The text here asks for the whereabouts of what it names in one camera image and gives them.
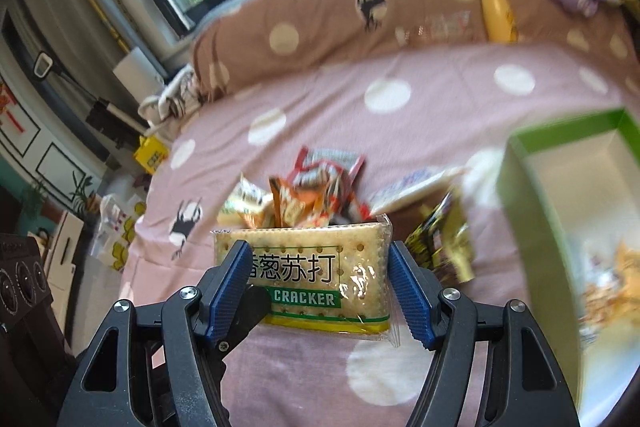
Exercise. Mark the red orange snack packet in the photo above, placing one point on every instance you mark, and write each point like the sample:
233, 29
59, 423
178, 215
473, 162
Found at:
335, 202

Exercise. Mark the red white snack packet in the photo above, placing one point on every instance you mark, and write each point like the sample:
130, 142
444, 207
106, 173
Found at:
327, 159

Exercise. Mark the black yellow snack packet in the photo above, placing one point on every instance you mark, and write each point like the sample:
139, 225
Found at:
442, 242

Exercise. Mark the white blue snack packet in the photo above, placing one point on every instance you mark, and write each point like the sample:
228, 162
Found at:
410, 187

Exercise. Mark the pink dotted bedsheet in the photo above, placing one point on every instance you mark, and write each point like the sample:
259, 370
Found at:
350, 132

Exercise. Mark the yellow bag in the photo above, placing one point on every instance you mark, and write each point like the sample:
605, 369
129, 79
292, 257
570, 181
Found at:
150, 154

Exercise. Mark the green cardboard box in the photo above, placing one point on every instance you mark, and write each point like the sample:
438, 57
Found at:
530, 207

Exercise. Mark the potted plant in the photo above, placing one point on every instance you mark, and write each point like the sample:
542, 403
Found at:
85, 192

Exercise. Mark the black stand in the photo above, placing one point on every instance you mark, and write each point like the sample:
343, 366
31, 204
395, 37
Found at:
107, 117

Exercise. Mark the white cabinet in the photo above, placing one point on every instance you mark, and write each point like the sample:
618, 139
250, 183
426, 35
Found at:
62, 252

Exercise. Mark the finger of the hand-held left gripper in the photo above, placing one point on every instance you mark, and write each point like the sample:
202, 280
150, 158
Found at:
252, 312

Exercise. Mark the green label cracker packet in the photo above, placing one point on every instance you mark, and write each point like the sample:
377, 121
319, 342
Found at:
310, 267

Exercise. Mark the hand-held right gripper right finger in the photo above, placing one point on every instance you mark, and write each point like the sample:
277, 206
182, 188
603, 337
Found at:
407, 292

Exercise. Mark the white grey crumpled cloth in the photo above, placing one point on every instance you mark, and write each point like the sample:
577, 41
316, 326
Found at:
167, 102

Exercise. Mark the white box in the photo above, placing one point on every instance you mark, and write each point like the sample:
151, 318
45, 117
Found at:
137, 74

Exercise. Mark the white plastic bag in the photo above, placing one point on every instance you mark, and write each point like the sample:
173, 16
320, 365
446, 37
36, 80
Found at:
117, 232

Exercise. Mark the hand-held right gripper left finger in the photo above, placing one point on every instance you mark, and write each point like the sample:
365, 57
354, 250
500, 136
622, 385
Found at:
227, 292

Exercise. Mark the brown dotted quilt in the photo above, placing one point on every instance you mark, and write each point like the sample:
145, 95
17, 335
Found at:
325, 7

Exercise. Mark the pale yellow snack packet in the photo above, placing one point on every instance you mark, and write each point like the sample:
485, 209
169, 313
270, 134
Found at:
245, 202

